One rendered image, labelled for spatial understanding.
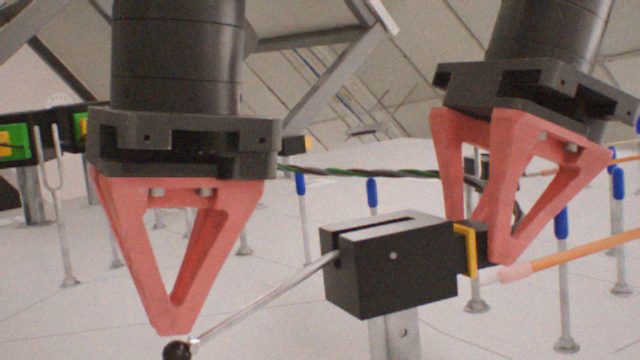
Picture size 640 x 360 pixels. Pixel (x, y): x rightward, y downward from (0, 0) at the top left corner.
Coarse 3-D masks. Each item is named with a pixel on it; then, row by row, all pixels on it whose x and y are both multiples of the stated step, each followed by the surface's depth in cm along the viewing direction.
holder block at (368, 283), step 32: (352, 224) 39; (384, 224) 39; (416, 224) 38; (448, 224) 38; (352, 256) 36; (384, 256) 36; (416, 256) 37; (448, 256) 38; (352, 288) 37; (384, 288) 37; (416, 288) 37; (448, 288) 38
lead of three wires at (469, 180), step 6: (468, 174) 49; (468, 180) 49; (474, 180) 48; (480, 180) 48; (474, 186) 48; (480, 186) 48; (516, 204) 45; (516, 210) 44; (522, 210) 44; (516, 216) 43; (522, 216) 43; (516, 222) 43; (510, 234) 42
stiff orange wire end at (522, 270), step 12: (636, 228) 28; (600, 240) 26; (612, 240) 27; (624, 240) 27; (564, 252) 26; (576, 252) 26; (588, 252) 26; (516, 264) 24; (528, 264) 25; (540, 264) 25; (552, 264) 25; (504, 276) 24; (516, 276) 24; (528, 276) 24
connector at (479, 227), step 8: (464, 224) 41; (472, 224) 41; (480, 224) 41; (456, 232) 39; (480, 232) 39; (456, 240) 39; (464, 240) 39; (480, 240) 39; (456, 248) 39; (464, 248) 39; (480, 248) 39; (456, 256) 39; (464, 256) 39; (480, 256) 39; (464, 264) 39; (480, 264) 39; (488, 264) 40; (496, 264) 40; (464, 272) 39
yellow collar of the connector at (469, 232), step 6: (456, 228) 40; (462, 228) 39; (468, 228) 39; (468, 234) 39; (468, 240) 39; (474, 240) 39; (468, 246) 39; (474, 246) 39; (468, 252) 39; (474, 252) 39; (468, 258) 39; (474, 258) 39; (468, 264) 39; (474, 264) 39; (468, 270) 39; (474, 270) 39; (468, 276) 39; (474, 276) 39
